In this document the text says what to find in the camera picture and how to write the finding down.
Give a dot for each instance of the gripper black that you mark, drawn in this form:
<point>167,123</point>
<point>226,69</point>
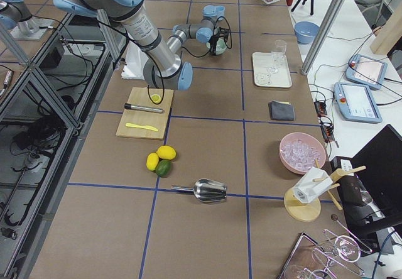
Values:
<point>215,39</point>

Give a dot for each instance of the green bowl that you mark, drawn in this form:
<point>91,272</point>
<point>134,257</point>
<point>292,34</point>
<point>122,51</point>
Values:
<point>217,47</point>

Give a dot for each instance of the light blue cup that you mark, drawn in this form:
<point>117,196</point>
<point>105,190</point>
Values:
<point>220,11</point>

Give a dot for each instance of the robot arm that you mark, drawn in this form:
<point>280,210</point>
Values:
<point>164,69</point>

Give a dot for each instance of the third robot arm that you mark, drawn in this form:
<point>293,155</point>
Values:
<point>18,19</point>

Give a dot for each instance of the blue bowl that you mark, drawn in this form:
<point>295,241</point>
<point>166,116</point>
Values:
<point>305,32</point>

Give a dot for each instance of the pink bowl with ice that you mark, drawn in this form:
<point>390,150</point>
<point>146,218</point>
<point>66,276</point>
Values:
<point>300,151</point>

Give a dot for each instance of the steel ice scoop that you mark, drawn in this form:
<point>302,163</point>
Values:
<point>205,190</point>

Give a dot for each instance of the clear wine glass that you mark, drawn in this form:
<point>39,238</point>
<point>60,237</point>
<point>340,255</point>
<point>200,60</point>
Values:
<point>277,54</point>

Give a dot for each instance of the white bear tray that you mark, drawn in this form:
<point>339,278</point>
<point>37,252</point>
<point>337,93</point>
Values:
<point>262,78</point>

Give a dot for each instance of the lemon half slice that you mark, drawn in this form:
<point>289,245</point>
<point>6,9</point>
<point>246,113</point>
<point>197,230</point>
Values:
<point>156,98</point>

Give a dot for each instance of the grey folded cloth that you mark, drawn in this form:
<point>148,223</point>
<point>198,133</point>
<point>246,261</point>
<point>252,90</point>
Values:
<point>281,111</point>

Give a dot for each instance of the wooden cutting board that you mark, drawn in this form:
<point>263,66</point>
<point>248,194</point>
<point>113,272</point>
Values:
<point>144,124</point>

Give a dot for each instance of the steel muddler rod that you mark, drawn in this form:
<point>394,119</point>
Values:
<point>134,107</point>

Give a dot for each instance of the yellow plastic knife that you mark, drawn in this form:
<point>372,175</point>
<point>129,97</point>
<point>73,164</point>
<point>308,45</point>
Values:
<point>146,127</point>

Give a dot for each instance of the yellow lemon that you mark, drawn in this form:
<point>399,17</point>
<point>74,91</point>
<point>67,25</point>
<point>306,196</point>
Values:
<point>152,161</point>
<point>166,152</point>

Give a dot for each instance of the teach pendant far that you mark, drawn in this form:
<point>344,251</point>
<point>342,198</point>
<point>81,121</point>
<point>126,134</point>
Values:
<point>365,70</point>

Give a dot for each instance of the teach pendant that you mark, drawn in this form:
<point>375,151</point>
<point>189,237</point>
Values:
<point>365,70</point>
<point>356,103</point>

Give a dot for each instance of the teach pendant near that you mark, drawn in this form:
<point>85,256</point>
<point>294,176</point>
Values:
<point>356,103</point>

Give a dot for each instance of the wooden mug stand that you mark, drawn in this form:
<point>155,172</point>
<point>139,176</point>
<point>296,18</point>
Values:
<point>310,212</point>

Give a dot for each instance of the aluminium frame post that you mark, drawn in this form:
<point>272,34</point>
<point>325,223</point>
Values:
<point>328,20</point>

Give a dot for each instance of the wire glass holder rack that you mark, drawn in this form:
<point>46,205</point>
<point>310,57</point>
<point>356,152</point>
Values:
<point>340,250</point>

